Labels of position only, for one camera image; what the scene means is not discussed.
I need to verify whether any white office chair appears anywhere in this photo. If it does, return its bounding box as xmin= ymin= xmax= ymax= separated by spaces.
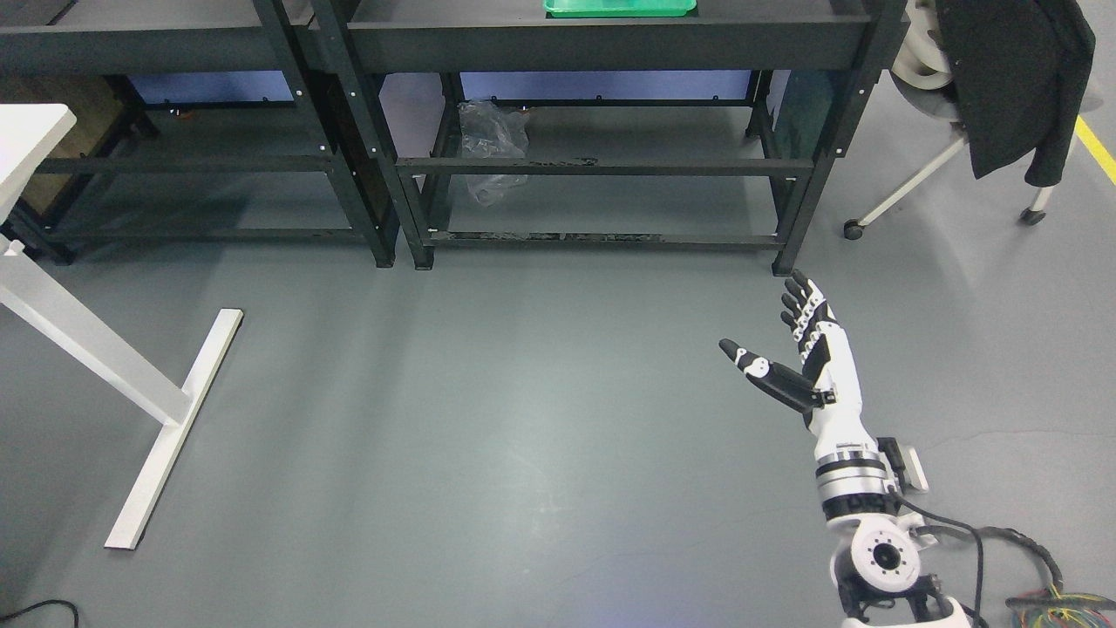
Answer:
xmin=841 ymin=0 xmax=1049 ymax=242

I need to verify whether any colourful wire bundle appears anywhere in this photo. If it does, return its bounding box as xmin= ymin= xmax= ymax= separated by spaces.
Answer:
xmin=1004 ymin=589 xmax=1116 ymax=628

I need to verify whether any black metal shelf left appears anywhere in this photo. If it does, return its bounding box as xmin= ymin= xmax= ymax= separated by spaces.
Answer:
xmin=3 ymin=1 xmax=398 ymax=268

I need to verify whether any clear plastic bag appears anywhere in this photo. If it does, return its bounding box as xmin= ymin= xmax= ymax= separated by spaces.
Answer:
xmin=456 ymin=100 xmax=529 ymax=207

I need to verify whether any black jacket on chair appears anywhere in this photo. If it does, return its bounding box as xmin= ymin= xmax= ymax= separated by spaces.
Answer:
xmin=936 ymin=1 xmax=1096 ymax=189

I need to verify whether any green plastic tray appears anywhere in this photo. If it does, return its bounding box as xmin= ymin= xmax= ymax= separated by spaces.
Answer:
xmin=541 ymin=0 xmax=698 ymax=19

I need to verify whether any black metal shelf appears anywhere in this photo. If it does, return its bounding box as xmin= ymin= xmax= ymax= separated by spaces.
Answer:
xmin=310 ymin=1 xmax=908 ymax=276
xmin=3 ymin=1 xmax=398 ymax=268

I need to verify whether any white table with tray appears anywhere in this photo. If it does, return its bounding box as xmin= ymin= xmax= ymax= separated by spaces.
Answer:
xmin=1 ymin=104 xmax=244 ymax=551

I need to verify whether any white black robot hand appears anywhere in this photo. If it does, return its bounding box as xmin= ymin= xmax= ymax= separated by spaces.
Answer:
xmin=718 ymin=270 xmax=869 ymax=444

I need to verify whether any black power cable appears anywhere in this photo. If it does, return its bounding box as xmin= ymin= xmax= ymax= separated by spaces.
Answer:
xmin=0 ymin=599 xmax=80 ymax=628

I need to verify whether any black metal shelf right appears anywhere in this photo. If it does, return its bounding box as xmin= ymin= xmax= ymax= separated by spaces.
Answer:
xmin=310 ymin=1 xmax=908 ymax=276

